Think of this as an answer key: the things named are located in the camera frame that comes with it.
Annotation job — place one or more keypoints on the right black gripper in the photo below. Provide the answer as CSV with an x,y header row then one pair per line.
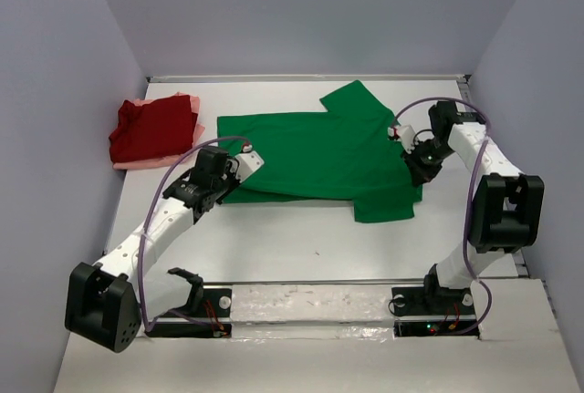
x,y
420,174

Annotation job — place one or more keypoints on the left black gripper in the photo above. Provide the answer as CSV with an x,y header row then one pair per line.
x,y
230,170

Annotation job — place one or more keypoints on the green t shirt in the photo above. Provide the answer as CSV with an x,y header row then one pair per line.
x,y
340,154

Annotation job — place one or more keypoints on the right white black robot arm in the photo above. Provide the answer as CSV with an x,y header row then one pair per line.
x,y
503,203

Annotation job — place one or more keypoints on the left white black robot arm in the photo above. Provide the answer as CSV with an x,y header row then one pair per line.
x,y
111,301

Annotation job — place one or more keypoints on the folded dark red t shirt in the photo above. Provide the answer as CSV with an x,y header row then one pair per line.
x,y
152,130

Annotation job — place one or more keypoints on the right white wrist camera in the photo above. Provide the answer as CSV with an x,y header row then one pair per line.
x,y
405,135

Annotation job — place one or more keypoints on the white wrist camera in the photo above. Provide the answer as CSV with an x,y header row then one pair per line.
x,y
248,162
405,135

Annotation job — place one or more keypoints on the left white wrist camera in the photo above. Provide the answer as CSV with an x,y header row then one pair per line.
x,y
248,162

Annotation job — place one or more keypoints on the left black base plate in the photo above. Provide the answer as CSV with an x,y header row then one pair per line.
x,y
211,319

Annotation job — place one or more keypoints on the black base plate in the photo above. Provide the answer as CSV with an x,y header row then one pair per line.
x,y
211,319
419,314

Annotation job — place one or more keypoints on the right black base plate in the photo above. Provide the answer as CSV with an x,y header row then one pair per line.
x,y
419,314

